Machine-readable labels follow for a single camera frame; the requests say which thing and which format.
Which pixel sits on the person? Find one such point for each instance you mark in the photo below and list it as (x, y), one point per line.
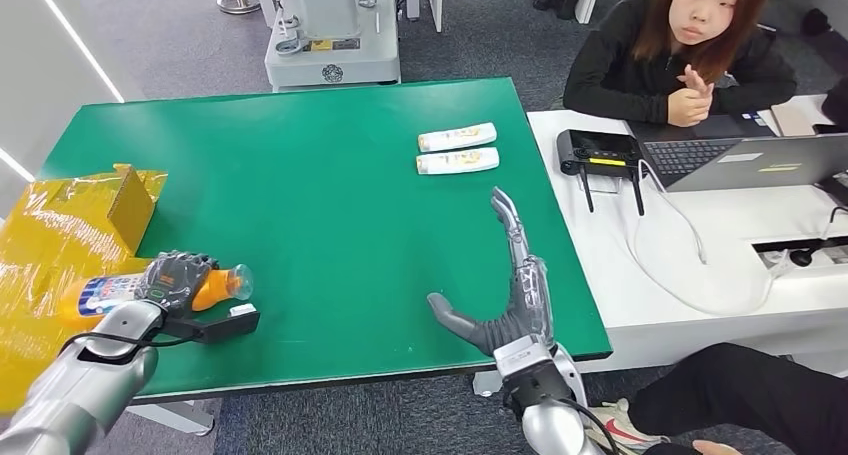
(616, 68)
(748, 392)

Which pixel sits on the white robot base machine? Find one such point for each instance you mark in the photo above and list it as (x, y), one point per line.
(334, 51)

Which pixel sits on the dark rounded object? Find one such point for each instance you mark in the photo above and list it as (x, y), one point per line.
(838, 101)

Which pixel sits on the white furniture legs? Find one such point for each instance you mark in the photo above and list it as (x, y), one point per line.
(434, 3)

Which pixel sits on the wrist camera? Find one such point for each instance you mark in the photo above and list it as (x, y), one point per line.
(523, 359)
(225, 326)

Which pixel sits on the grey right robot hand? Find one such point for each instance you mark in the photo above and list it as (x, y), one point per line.
(526, 313)

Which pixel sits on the white table foot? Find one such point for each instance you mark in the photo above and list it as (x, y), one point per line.
(487, 384)
(175, 417)

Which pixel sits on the orange bottle with blue cap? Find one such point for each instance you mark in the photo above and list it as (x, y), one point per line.
(106, 296)

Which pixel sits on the black device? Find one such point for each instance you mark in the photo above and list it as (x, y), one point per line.
(836, 188)

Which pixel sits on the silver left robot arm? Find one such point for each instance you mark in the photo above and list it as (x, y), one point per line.
(86, 386)

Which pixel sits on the white tube bottle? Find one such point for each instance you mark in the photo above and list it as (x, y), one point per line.
(458, 161)
(457, 137)

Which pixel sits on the black plug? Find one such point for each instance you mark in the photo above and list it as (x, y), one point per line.
(802, 258)

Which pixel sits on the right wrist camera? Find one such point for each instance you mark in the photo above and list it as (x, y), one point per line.
(523, 359)

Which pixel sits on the yellow taped cardboard box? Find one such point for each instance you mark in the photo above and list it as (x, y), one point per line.
(60, 233)

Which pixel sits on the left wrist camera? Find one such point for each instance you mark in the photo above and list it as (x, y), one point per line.
(225, 326)

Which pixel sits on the grey laptop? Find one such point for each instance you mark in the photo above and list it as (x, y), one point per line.
(755, 164)

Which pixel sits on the black router with antennas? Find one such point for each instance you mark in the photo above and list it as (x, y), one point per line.
(599, 148)

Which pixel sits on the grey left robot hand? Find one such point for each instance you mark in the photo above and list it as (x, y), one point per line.
(172, 280)

